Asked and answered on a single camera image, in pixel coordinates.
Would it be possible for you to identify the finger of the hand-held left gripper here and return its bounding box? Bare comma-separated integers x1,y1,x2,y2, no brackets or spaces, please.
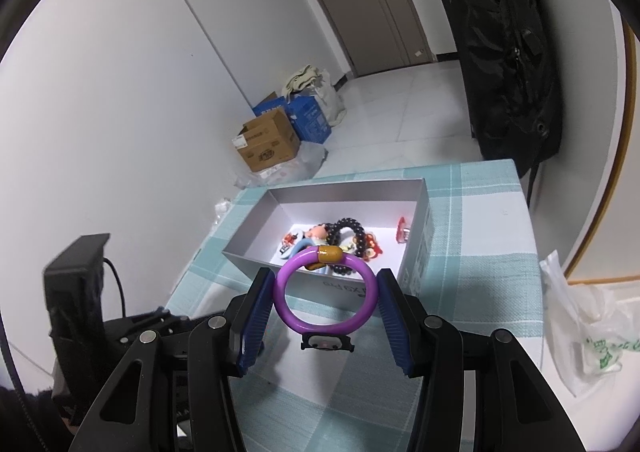
105,307,192,349

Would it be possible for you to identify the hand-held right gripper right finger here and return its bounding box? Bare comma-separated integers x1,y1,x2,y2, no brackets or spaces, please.
375,268,586,452

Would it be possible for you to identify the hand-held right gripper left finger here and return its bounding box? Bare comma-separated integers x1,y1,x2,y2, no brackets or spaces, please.
67,268,277,452

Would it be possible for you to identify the purple bangle with yellow bead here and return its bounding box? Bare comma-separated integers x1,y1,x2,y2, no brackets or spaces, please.
272,244,378,333

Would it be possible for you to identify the small black charm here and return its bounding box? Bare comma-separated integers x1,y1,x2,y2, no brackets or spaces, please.
300,332,357,354

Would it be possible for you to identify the dark brown bead bracelet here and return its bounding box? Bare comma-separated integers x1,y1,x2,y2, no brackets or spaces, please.
327,259,363,279

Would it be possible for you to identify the red cartoon figure charm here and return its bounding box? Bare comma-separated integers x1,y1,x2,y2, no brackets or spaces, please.
361,232,383,260

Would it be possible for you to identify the light blue ring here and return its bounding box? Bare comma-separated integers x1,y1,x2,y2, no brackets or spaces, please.
285,239,321,263

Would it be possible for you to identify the red and white charm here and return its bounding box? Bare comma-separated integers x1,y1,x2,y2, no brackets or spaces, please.
279,231,303,258

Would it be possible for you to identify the black spiral hair tie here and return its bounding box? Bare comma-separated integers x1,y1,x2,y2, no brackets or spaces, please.
327,217,368,253

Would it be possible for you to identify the grey cardboard box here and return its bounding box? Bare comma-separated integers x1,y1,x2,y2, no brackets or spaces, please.
222,177,433,314

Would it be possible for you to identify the teal checkered tablecloth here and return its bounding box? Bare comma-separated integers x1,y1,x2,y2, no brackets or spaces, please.
165,159,547,452

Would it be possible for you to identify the person's dark trouser leg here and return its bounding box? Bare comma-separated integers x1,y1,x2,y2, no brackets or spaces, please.
0,387,66,452

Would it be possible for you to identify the large grey plastic parcel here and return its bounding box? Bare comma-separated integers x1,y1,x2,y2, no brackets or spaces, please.
235,139,328,190

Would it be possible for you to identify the brown cardboard box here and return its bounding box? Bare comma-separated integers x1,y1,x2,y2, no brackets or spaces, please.
232,109,301,173

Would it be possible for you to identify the white plastic bag green print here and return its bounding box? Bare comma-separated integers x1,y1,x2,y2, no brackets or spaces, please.
540,249,640,395

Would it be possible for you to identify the blue cardboard box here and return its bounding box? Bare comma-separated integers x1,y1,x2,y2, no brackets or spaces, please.
252,92,333,143

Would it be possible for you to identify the beige tote bag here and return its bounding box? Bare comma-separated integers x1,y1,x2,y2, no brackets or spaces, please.
282,64,348,128

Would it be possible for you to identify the black backpack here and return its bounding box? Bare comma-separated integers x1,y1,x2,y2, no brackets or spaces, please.
441,0,563,207

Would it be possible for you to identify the thin black cable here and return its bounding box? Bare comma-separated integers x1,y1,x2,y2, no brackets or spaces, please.
0,312,28,398

